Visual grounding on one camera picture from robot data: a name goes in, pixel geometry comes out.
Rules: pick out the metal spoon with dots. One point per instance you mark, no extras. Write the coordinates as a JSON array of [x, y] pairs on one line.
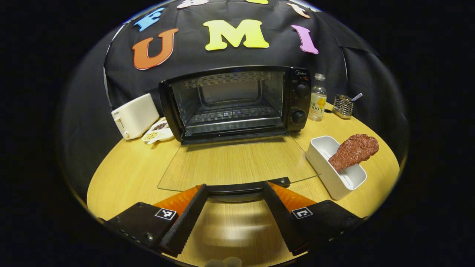
[[357, 96]]

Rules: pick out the white toaster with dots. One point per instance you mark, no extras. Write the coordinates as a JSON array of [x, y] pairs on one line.
[[137, 115]]

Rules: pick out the clear bottle yellow label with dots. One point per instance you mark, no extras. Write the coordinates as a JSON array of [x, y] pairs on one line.
[[317, 104]]

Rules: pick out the black electric oven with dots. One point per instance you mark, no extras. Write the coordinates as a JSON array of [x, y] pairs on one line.
[[300, 104]]

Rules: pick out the white rectangular container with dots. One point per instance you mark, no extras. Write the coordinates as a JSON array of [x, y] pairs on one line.
[[341, 185]]

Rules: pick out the metal mesh holder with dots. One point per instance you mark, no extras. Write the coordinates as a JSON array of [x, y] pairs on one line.
[[342, 107]]

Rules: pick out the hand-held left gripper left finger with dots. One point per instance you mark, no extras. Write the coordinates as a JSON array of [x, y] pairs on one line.
[[187, 220]]

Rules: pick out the white divided seasoning dish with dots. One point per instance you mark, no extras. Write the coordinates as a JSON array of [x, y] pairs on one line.
[[159, 135]]

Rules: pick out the brown meat piece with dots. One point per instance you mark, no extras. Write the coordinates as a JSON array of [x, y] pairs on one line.
[[352, 150]]

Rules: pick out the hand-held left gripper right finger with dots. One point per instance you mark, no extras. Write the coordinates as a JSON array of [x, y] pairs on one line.
[[284, 220]]

